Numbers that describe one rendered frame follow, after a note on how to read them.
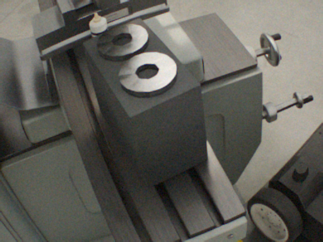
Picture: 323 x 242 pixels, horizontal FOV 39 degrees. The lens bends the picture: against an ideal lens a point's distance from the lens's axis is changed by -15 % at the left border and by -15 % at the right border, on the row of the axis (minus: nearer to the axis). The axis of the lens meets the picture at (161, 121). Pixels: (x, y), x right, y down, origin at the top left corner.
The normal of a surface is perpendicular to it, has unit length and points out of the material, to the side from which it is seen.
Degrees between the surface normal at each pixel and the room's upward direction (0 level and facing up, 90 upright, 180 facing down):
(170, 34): 0
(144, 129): 90
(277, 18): 0
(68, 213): 90
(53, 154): 90
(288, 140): 0
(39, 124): 90
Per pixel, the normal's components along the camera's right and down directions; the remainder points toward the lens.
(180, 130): 0.45, 0.63
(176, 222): -0.12, -0.66
